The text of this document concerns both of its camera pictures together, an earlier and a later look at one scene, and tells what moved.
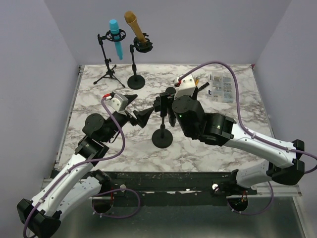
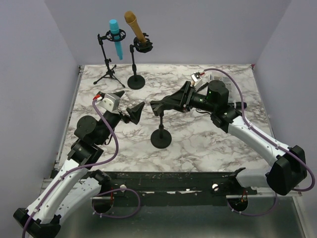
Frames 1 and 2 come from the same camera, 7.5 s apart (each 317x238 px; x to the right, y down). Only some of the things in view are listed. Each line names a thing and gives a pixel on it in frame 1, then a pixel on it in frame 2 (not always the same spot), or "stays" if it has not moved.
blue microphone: (115, 30) stays
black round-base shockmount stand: (137, 82) stays
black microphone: (170, 92) -> (238, 105)
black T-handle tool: (197, 89) stays
